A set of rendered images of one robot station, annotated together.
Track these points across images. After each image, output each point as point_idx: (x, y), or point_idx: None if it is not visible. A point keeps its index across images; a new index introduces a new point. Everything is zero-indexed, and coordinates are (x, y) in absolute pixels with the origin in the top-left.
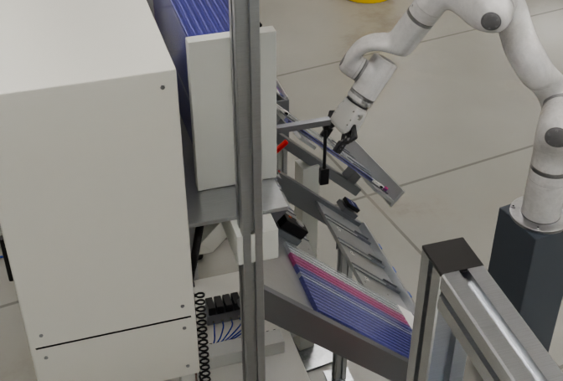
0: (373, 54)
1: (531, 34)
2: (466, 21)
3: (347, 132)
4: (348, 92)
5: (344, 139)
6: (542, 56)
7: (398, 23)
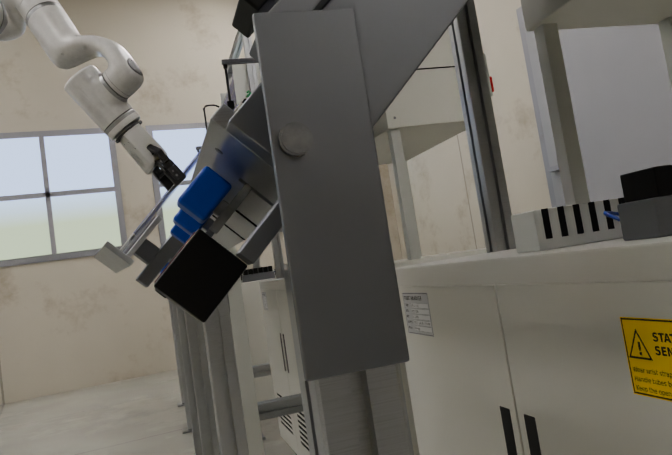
0: (94, 67)
1: None
2: (25, 25)
3: (150, 172)
4: (138, 115)
5: (161, 170)
6: None
7: (71, 22)
